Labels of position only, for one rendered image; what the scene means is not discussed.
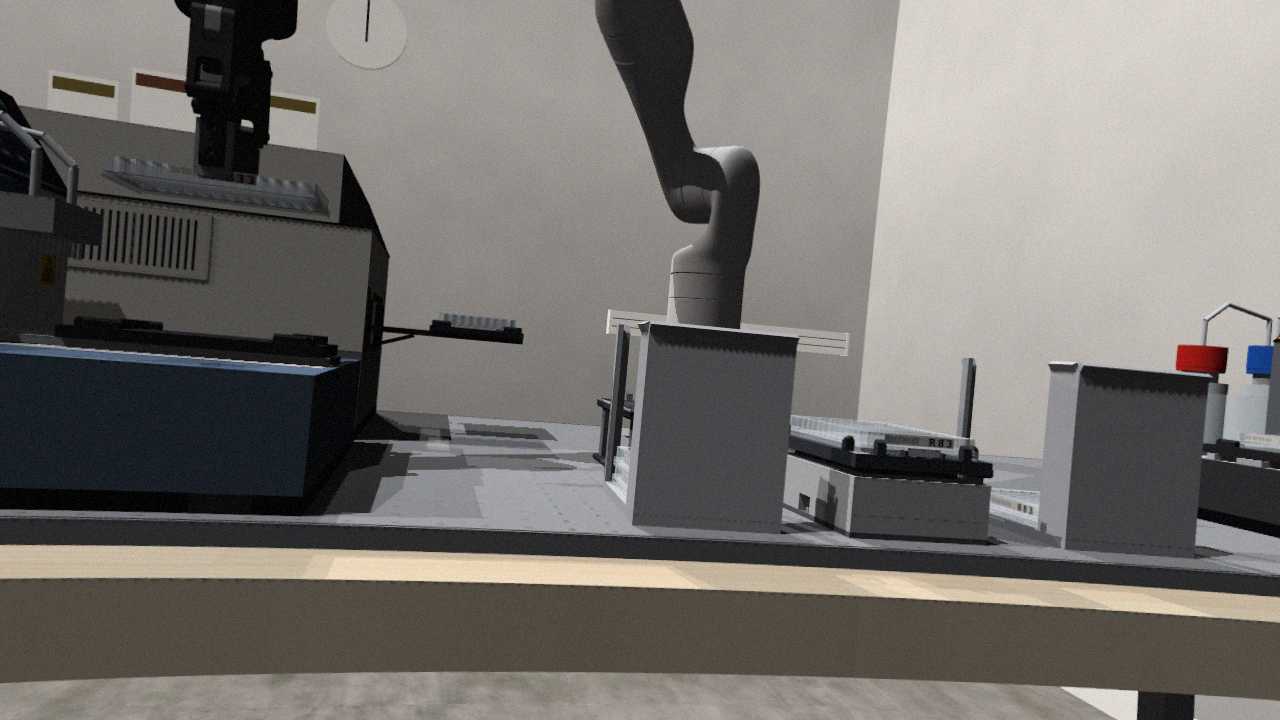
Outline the white plastic bottle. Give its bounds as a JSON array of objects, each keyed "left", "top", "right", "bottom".
[{"left": 1222, "top": 395, "right": 1268, "bottom": 439}]

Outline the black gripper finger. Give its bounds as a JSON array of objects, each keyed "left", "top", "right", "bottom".
[
  {"left": 184, "top": 3, "right": 264, "bottom": 181},
  {"left": 229, "top": 60, "right": 273, "bottom": 174}
]

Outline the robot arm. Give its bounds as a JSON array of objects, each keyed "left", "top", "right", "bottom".
[{"left": 594, "top": 0, "right": 760, "bottom": 329}]

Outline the red bottle cap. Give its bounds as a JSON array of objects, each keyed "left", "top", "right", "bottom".
[{"left": 1176, "top": 345, "right": 1228, "bottom": 369}]

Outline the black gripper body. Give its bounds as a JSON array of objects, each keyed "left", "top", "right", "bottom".
[{"left": 174, "top": 0, "right": 298, "bottom": 109}]

